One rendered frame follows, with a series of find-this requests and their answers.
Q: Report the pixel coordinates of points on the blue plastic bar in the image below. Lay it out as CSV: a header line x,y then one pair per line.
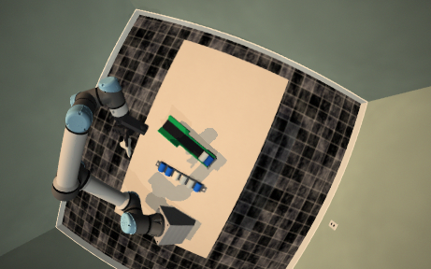
x,y
168,171
197,187
208,160
162,167

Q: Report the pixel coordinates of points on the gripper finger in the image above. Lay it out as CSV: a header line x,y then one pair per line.
x,y
126,143

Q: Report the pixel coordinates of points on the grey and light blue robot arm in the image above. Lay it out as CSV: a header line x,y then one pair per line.
x,y
72,176

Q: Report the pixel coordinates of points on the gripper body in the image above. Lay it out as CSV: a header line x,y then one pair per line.
x,y
119,128

